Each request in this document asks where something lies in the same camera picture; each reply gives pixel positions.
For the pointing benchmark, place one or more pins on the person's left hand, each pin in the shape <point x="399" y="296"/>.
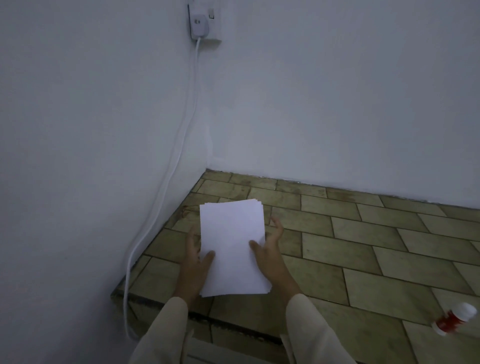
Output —
<point x="193" y="270"/>

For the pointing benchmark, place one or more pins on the person's right hand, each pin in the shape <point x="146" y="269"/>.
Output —
<point x="275" y="270"/>

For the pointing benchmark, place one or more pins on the stack of white papers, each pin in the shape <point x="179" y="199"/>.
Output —
<point x="232" y="240"/>

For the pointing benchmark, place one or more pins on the red and white glue stick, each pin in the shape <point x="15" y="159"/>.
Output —
<point x="452" y="320"/>

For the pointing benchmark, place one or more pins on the person's left forearm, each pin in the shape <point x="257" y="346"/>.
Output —
<point x="161" y="333"/>

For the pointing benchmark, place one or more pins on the person's right forearm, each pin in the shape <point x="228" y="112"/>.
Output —
<point x="315" y="333"/>

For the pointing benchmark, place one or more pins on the white plug adapter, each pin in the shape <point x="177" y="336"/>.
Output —
<point x="198" y="26"/>

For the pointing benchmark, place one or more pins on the white wall socket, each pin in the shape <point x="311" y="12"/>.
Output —
<point x="215" y="22"/>

